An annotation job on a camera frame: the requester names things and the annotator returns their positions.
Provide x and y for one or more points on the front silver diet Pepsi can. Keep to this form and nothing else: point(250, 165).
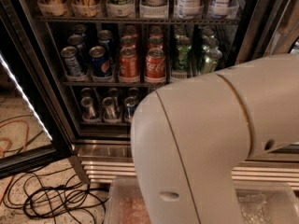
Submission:
point(72, 62)

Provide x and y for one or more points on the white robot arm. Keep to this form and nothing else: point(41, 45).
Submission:
point(188, 136)

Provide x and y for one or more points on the front green soda can left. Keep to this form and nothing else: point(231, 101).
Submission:
point(182, 55)

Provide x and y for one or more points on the stainless fridge bottom grille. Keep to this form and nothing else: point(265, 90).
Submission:
point(101, 163)

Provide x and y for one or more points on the clear plastic bin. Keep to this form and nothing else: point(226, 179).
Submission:
point(125, 203)
point(268, 206)

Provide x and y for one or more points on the right clear plastic bin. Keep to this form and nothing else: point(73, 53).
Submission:
point(268, 206)

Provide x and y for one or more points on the front red Coca-Cola can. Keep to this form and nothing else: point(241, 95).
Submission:
point(155, 63)

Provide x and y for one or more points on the open fridge glass door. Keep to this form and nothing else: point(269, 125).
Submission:
point(37, 139)

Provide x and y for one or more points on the front orange soda can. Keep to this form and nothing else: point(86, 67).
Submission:
point(128, 63)

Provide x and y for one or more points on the front blue Pepsi can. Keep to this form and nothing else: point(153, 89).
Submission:
point(100, 62)

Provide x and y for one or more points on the front slim can left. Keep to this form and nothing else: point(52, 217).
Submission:
point(89, 109)

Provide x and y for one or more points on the front slim can middle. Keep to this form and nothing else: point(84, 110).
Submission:
point(110, 108)

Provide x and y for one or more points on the left clear plastic bin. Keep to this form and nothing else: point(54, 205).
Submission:
point(125, 203)

